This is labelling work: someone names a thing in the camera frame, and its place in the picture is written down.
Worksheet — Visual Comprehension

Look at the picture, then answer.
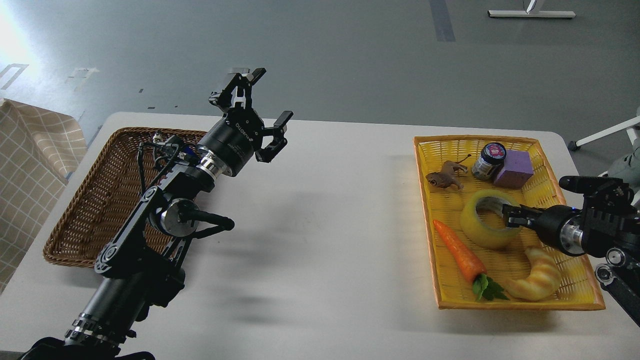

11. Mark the small dark jar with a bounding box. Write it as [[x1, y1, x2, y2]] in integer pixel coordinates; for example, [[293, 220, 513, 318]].
[[471, 142, 507, 182]]

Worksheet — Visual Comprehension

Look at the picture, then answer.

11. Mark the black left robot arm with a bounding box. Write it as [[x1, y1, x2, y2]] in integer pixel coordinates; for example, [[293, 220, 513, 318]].
[[20, 67, 293, 360]]

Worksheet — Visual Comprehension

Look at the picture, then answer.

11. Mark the white stand base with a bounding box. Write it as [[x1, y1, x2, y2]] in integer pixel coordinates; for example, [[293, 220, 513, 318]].
[[487, 0, 577, 19]]

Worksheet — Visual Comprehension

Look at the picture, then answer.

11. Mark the brown toy animal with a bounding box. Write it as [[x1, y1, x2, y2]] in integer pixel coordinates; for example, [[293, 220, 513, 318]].
[[425, 153, 471, 191]]

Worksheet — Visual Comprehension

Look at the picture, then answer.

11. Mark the orange toy carrot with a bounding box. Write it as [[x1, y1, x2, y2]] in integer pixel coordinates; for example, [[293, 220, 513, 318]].
[[432, 219, 509, 301]]

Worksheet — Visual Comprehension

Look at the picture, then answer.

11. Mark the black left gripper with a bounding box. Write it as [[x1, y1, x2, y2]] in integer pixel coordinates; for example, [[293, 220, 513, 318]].
[[196, 67, 294, 177]]

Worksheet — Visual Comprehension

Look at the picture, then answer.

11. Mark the purple foam block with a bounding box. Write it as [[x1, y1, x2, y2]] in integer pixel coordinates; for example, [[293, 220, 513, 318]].
[[493, 149, 534, 189]]

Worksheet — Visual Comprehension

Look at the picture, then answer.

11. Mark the white chair leg frame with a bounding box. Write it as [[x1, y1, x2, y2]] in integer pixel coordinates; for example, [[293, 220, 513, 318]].
[[567, 115, 640, 152]]

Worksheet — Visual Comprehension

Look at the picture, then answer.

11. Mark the toy croissant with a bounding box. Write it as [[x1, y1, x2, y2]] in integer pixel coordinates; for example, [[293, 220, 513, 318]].
[[502, 247, 562, 302]]

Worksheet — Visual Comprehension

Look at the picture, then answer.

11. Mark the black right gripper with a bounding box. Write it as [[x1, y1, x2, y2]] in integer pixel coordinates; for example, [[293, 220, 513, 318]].
[[502, 203, 586, 257]]

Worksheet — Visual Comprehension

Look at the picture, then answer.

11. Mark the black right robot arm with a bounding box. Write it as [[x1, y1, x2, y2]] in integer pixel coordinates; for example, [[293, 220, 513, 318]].
[[502, 175, 640, 324]]

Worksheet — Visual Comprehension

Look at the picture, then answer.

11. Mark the brown wicker basket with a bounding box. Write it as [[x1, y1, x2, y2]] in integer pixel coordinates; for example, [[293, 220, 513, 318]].
[[42, 126, 208, 270]]

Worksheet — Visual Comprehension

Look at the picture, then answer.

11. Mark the yellow plastic basket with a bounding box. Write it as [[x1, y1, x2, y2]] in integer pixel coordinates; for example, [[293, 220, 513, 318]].
[[413, 135, 605, 311]]

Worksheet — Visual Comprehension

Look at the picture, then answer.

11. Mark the yellow tape roll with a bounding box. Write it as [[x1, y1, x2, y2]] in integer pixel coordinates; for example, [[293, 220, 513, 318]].
[[459, 189, 521, 250]]

